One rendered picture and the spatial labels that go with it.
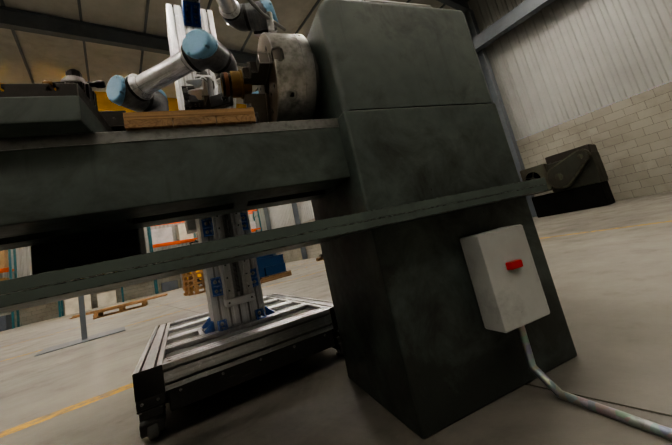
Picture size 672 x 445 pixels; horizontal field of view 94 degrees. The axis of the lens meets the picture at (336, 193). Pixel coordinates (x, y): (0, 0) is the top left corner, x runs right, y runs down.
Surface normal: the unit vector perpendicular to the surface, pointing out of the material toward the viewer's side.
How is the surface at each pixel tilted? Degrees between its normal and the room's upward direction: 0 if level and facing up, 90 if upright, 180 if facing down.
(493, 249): 90
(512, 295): 90
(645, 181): 90
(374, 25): 90
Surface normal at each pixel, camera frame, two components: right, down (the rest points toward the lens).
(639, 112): -0.80, 0.08
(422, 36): 0.34, -0.23
